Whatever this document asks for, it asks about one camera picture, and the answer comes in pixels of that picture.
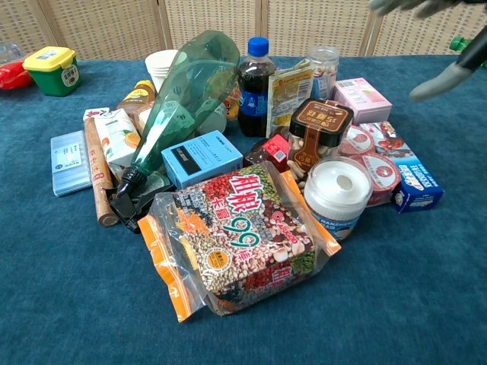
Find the orange juice carton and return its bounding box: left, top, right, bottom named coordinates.
left=82, top=107, right=142, bottom=182

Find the white paper cup stack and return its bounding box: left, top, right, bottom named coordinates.
left=144, top=49, right=180, bottom=94

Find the wooden rolling pin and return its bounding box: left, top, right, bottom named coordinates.
left=83, top=116, right=119, bottom=228

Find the woven folding screen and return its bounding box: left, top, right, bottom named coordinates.
left=0, top=0, right=487, bottom=62

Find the red and white cup pack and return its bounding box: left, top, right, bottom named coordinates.
left=337, top=124, right=403, bottom=207

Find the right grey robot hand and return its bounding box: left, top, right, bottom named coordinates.
left=371, top=0, right=487, bottom=103

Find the mixed grains bag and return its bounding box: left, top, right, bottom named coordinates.
left=137, top=160, right=342, bottom=323

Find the amber bottle with yellow cap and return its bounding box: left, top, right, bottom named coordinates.
left=116, top=79, right=158, bottom=119

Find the red plastic bag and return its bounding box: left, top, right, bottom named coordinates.
left=0, top=59, right=34, bottom=91

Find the blue tablecloth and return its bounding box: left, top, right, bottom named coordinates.
left=0, top=55, right=487, bottom=365

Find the white round floss container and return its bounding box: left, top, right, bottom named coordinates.
left=303, top=155, right=374, bottom=242

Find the orange cartoon can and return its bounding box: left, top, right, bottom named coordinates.
left=224, top=85, right=241, bottom=122

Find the green spray bottle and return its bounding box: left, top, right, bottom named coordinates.
left=109, top=30, right=241, bottom=233

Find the clear empty plastic jar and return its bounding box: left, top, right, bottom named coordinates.
left=306, top=45, right=341, bottom=100

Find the light blue cardboard box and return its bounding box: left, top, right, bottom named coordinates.
left=161, top=130, right=244, bottom=190

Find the transparent jar with black lid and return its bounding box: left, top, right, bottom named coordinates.
left=285, top=97, right=355, bottom=191

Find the cola bottle with blue cap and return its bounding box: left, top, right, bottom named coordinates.
left=237, top=36, right=277, bottom=138

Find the yellow snack packet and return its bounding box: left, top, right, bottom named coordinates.
left=266, top=59, right=315, bottom=138

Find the pink cardboard box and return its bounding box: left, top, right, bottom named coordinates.
left=332, top=78, right=393, bottom=125

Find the green tub with yellow lid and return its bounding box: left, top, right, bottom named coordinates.
left=22, top=46, right=82, bottom=97

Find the small red box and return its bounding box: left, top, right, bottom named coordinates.
left=243, top=132, right=291, bottom=173

